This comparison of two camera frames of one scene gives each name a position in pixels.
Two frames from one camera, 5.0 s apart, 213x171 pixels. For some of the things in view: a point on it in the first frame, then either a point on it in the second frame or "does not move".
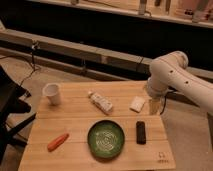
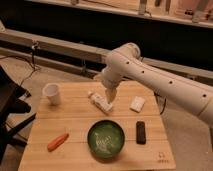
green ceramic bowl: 106,139 does not move
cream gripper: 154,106 to 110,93
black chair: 11,95 does not move
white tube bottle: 104,104 does not move
